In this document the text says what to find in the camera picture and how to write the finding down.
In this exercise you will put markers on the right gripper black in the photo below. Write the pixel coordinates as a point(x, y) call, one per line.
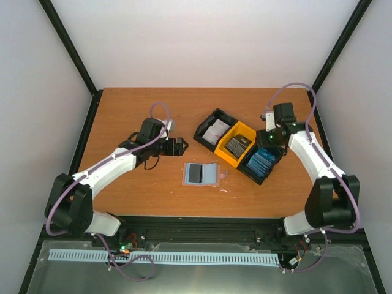
point(261, 142)

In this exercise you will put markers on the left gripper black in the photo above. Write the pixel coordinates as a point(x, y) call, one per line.
point(179, 151)

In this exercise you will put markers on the blue card stack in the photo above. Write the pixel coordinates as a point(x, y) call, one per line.
point(261, 162)

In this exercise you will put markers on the pink card holder wallet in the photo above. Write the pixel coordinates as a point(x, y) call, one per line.
point(211, 175)

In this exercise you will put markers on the dark credit card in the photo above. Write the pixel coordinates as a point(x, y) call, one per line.
point(195, 173)

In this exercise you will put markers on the white card stack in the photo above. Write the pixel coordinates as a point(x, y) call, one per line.
point(215, 131)

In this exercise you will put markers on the dark card stack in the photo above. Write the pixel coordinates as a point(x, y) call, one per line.
point(237, 145)

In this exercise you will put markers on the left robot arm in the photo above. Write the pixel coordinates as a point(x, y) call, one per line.
point(70, 205)

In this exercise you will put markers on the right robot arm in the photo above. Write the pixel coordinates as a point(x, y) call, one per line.
point(332, 204)

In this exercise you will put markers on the black bin right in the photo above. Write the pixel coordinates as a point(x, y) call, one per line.
point(278, 152)

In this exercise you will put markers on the black bin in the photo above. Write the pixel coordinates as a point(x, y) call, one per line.
point(201, 129)
point(278, 152)

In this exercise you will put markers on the black bin left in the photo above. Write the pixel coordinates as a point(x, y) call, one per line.
point(201, 129)

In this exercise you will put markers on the yellow bin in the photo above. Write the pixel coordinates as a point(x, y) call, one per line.
point(238, 128)

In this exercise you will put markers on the small electronics board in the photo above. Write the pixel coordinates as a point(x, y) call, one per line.
point(128, 246)

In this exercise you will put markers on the grey connector plug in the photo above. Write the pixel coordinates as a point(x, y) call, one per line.
point(294, 262)

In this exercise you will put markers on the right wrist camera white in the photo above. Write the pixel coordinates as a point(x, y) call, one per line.
point(268, 118)

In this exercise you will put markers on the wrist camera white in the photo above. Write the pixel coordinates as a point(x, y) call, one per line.
point(170, 125)
point(268, 118)

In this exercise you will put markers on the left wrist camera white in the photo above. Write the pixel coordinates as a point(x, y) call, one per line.
point(170, 125)

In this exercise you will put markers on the black aluminium rail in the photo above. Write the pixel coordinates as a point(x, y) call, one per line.
point(262, 234)

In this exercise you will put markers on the right black frame post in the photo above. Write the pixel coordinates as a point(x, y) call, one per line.
point(345, 35)

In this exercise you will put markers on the black frame post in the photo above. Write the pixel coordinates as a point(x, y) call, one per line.
point(345, 35)
point(62, 33)

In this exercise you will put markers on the left black frame post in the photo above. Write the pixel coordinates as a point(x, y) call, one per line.
point(62, 33)

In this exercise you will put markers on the light blue cable duct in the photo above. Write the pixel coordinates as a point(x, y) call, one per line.
point(167, 258)

